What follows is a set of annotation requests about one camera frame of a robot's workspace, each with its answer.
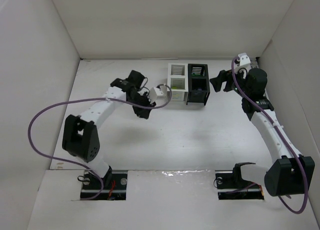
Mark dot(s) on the black slotted container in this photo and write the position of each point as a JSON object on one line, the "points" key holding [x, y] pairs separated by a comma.
{"points": [[198, 82]]}

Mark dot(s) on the white slotted container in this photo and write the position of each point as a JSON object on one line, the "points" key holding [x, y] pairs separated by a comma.
{"points": [[178, 75]]}

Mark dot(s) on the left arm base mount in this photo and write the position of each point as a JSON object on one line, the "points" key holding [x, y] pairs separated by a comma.
{"points": [[114, 188]]}

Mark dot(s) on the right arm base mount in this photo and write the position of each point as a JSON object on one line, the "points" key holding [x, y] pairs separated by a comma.
{"points": [[231, 185]]}

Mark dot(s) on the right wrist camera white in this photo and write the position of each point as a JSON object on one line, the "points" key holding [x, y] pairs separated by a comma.
{"points": [[243, 60]]}

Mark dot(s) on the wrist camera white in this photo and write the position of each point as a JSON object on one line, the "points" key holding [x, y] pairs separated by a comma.
{"points": [[243, 60], [155, 93]]}

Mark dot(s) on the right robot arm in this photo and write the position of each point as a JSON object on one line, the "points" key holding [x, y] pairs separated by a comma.
{"points": [[291, 172]]}

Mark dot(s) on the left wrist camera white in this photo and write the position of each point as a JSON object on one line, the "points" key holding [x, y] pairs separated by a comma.
{"points": [[155, 93]]}

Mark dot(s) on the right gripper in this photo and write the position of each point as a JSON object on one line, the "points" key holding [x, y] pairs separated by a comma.
{"points": [[227, 79]]}

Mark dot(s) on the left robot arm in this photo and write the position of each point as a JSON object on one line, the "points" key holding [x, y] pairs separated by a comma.
{"points": [[80, 135]]}

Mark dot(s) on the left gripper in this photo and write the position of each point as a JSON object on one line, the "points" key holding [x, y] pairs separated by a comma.
{"points": [[139, 102]]}

